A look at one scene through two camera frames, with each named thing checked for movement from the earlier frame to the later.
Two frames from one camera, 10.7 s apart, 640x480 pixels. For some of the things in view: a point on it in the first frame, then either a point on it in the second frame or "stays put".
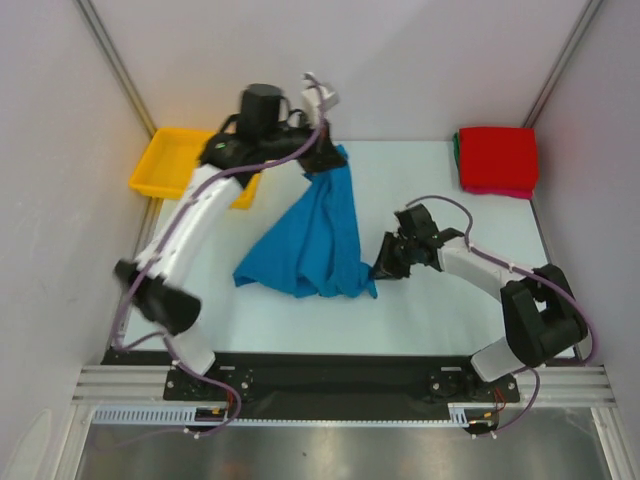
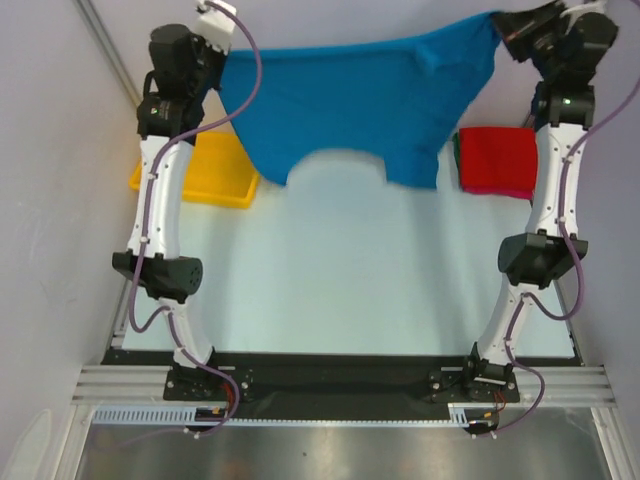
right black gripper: [384, 266] → [518, 28]
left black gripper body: [282, 143] → [209, 65]
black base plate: [329, 386] stays put
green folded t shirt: [455, 140] stays put
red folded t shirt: [498, 157] stays put
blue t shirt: [314, 250] → [396, 99]
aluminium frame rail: [551, 384] stays put
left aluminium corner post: [96, 24] stays put
